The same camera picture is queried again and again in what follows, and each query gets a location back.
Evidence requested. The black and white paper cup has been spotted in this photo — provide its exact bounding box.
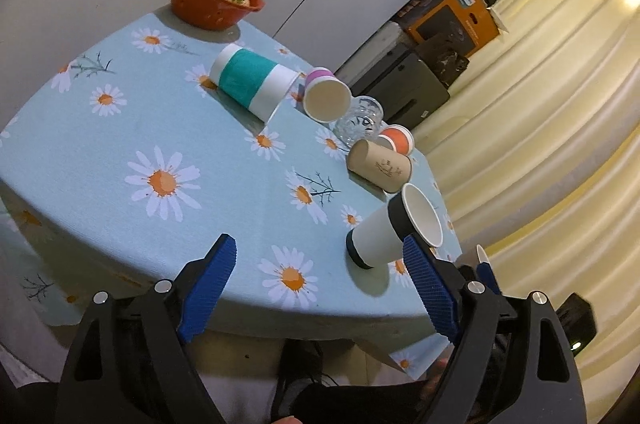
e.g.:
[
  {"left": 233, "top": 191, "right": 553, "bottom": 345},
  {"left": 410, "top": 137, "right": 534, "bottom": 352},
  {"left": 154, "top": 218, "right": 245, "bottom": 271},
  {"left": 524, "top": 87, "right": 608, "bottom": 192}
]
[{"left": 346, "top": 184, "right": 444, "bottom": 269}]

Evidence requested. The brown kraft paper cup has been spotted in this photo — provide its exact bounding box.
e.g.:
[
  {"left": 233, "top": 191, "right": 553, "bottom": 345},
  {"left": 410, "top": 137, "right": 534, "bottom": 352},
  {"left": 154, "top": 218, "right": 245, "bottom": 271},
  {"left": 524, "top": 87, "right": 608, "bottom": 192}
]
[{"left": 346, "top": 139, "right": 412, "bottom": 193}]

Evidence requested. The orange and white paper cup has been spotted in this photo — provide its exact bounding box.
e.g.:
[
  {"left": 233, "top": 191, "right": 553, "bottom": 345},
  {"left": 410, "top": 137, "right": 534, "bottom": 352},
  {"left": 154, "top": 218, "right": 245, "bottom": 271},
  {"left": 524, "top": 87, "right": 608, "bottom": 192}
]
[{"left": 375, "top": 124, "right": 414, "bottom": 155}]

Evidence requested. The clear glass cup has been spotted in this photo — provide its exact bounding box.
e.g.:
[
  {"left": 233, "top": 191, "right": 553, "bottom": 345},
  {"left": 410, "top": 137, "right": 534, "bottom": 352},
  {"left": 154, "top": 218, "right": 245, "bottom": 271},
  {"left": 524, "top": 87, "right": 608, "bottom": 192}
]
[{"left": 333, "top": 96, "right": 384, "bottom": 147}]

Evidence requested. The teal and white paper cup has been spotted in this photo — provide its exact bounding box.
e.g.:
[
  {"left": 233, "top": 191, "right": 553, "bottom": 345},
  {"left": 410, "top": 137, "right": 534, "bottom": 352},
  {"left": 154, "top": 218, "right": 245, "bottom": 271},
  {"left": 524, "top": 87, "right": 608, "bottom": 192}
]
[{"left": 209, "top": 43, "right": 299, "bottom": 124}]

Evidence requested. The pink and white paper cup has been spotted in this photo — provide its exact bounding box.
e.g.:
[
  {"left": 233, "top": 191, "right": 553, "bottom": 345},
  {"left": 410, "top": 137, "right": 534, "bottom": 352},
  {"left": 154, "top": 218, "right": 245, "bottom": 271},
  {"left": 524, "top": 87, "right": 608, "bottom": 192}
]
[{"left": 303, "top": 67, "right": 352, "bottom": 123}]

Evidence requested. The blue daisy tablecloth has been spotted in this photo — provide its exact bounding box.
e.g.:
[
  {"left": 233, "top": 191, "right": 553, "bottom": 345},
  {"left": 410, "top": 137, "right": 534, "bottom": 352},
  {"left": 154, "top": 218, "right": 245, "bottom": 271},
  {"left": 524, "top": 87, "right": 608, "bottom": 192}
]
[{"left": 1, "top": 8, "right": 447, "bottom": 377}]

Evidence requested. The cream curtain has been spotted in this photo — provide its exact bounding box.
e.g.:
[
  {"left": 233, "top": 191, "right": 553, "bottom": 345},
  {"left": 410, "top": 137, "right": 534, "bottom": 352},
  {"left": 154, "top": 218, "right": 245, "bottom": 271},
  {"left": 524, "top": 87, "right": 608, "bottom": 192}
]
[{"left": 416, "top": 0, "right": 639, "bottom": 422}]

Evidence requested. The dark brown handbag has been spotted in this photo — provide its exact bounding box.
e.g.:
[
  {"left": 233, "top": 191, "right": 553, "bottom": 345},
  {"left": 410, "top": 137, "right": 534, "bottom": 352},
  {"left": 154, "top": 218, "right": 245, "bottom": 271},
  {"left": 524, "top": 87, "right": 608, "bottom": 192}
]
[{"left": 414, "top": 33, "right": 470, "bottom": 88}]

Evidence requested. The orange cardboard box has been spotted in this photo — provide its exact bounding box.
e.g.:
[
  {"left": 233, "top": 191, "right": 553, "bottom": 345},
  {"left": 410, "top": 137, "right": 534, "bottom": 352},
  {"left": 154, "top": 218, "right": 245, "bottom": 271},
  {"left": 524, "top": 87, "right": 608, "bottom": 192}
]
[{"left": 394, "top": 0, "right": 499, "bottom": 57}]

